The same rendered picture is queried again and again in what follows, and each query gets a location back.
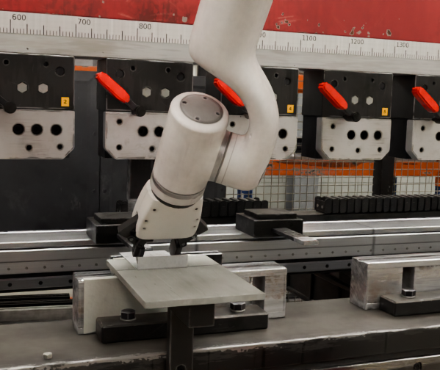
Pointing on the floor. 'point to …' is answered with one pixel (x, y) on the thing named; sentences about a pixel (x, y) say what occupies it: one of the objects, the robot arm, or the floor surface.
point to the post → (383, 176)
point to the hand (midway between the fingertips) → (156, 249)
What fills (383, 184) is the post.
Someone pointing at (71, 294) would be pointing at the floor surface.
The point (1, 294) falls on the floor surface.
